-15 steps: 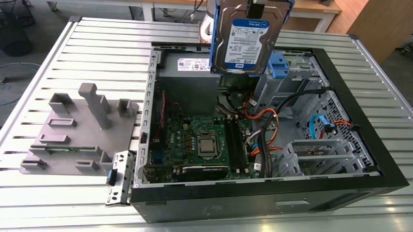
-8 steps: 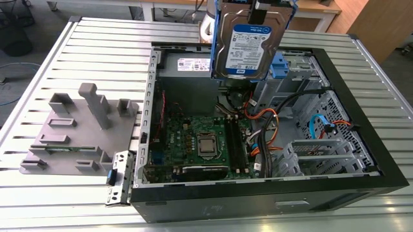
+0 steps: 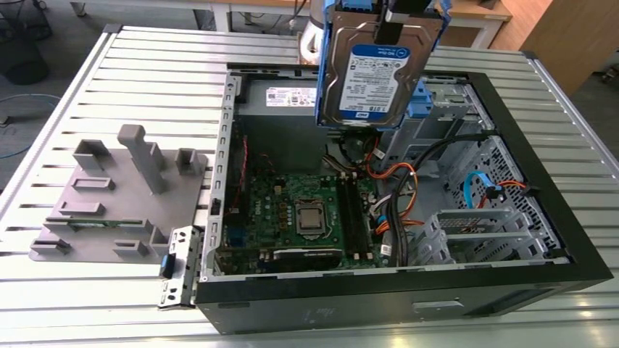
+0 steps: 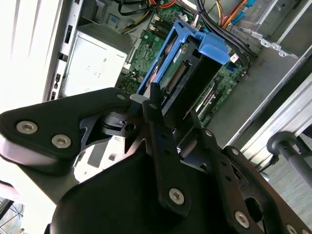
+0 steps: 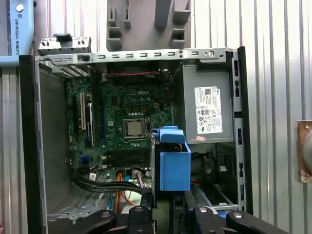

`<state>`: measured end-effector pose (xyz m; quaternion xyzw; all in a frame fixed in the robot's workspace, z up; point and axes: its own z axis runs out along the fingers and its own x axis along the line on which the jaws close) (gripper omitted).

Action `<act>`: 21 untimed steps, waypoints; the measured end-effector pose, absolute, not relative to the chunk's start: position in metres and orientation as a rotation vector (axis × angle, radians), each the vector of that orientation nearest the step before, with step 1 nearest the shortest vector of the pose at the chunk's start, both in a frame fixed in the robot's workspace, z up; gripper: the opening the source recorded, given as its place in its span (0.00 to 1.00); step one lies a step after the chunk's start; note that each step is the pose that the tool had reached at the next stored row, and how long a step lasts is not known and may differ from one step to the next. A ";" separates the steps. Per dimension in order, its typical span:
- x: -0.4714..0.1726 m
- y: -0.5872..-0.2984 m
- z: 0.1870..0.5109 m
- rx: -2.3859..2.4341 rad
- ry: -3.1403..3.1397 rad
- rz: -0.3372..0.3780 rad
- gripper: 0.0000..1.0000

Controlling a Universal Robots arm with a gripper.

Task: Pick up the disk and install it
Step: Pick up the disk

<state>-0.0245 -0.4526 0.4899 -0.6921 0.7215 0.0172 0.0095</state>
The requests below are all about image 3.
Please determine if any black graphics card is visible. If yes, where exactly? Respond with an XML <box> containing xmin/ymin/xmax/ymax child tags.
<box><xmin>260</xmin><ymin>248</ymin><xmax>342</xmax><ymax>271</ymax></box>

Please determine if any thin red wire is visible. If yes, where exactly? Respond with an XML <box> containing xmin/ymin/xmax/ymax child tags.
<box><xmin>238</xmin><ymin>136</ymin><xmax>253</xmax><ymax>215</ymax></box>

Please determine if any wooden desk white frame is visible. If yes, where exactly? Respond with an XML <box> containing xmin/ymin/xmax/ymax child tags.
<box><xmin>434</xmin><ymin>0</ymin><xmax>513</xmax><ymax>50</ymax></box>

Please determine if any hard disk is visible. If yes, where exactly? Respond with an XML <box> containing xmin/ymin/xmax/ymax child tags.
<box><xmin>313</xmin><ymin>0</ymin><xmax>450</xmax><ymax>130</ymax></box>

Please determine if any black PC case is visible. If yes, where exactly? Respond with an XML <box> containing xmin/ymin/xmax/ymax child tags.
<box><xmin>192</xmin><ymin>62</ymin><xmax>614</xmax><ymax>336</ymax></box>

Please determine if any orange wire bundle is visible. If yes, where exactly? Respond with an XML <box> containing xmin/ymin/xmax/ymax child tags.
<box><xmin>364</xmin><ymin>162</ymin><xmax>420</xmax><ymax>233</ymax></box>

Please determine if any silver CPU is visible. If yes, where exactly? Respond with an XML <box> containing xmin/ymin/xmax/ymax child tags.
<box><xmin>294</xmin><ymin>208</ymin><xmax>325</xmax><ymax>233</ymax></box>

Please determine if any metal expansion slot bracket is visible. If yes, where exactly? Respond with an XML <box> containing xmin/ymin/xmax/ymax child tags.
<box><xmin>156</xmin><ymin>224</ymin><xmax>204</xmax><ymax>310</ymax></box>

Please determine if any blue drive latch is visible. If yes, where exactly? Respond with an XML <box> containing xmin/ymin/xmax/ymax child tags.
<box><xmin>408</xmin><ymin>78</ymin><xmax>434</xmax><ymax>119</ymax></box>

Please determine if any blue floor cable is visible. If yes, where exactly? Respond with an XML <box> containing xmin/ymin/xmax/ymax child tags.
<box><xmin>0</xmin><ymin>92</ymin><xmax>61</xmax><ymax>160</ymax></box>

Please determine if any black bin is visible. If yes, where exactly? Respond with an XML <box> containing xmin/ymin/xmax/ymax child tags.
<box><xmin>1</xmin><ymin>45</ymin><xmax>51</xmax><ymax>86</ymax></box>

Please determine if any grey power supply unit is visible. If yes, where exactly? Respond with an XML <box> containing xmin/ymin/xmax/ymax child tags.
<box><xmin>233</xmin><ymin>78</ymin><xmax>332</xmax><ymax>175</ymax></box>

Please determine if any grey parts rack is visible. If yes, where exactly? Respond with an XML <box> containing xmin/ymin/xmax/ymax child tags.
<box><xmin>27</xmin><ymin>123</ymin><xmax>213</xmax><ymax>265</ymax></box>

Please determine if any white frame table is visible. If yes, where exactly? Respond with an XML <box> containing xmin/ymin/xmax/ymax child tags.
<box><xmin>69</xmin><ymin>0</ymin><xmax>310</xmax><ymax>33</ymax></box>

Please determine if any thick black case cable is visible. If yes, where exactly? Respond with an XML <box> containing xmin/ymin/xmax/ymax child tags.
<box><xmin>388</xmin><ymin>132</ymin><xmax>489</xmax><ymax>268</ymax></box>

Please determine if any orange wire with black plug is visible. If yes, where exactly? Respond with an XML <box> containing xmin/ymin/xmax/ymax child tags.
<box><xmin>492</xmin><ymin>180</ymin><xmax>542</xmax><ymax>197</ymax></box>

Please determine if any metal disk bay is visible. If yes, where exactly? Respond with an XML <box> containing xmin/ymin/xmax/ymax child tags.
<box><xmin>409</xmin><ymin>208</ymin><xmax>566</xmax><ymax>265</ymax></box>

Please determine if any CPU socket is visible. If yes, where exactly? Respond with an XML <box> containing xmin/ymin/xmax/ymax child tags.
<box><xmin>292</xmin><ymin>198</ymin><xmax>332</xmax><ymax>240</ymax></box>

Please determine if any wooden cabinet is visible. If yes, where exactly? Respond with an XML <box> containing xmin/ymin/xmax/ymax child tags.
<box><xmin>486</xmin><ymin>0</ymin><xmax>619</xmax><ymax>96</ymax></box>

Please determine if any green motherboard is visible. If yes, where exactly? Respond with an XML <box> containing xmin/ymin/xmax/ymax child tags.
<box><xmin>220</xmin><ymin>173</ymin><xmax>382</xmax><ymax>273</ymax></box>

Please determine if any black RAM slot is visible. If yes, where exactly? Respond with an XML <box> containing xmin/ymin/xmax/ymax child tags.
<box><xmin>336</xmin><ymin>172</ymin><xmax>361</xmax><ymax>260</ymax></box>
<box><xmin>349</xmin><ymin>172</ymin><xmax>374</xmax><ymax>260</ymax></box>

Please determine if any blue wire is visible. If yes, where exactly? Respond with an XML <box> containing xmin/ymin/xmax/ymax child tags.
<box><xmin>462</xmin><ymin>170</ymin><xmax>506</xmax><ymax>211</ymax></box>

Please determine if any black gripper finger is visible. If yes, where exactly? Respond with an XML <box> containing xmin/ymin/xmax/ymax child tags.
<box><xmin>374</xmin><ymin>0</ymin><xmax>405</xmax><ymax>44</ymax></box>

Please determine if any metal drive cage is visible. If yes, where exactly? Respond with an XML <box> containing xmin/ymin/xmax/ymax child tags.
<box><xmin>378</xmin><ymin>78</ymin><xmax>493</xmax><ymax>171</ymax></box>

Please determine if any green RAM stick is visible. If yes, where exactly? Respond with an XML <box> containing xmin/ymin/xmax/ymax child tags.
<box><xmin>66</xmin><ymin>219</ymin><xmax>121</xmax><ymax>230</ymax></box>

